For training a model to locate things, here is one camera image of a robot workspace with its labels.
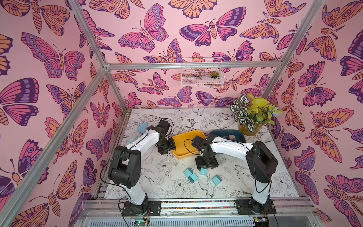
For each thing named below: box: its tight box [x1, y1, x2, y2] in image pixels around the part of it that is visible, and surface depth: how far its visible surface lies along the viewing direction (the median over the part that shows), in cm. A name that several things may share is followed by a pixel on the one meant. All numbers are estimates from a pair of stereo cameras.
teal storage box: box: [209, 129, 247, 143], surface depth 105 cm
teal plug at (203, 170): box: [200, 166, 208, 176], surface depth 86 cm
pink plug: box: [228, 134, 236, 141], surface depth 102 cm
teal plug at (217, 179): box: [211, 174, 223, 185], surface depth 83 cm
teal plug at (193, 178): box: [188, 173, 199, 184], surface depth 84 cm
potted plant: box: [229, 93, 284, 136], surface depth 90 cm
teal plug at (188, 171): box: [183, 167, 194, 178], surface depth 87 cm
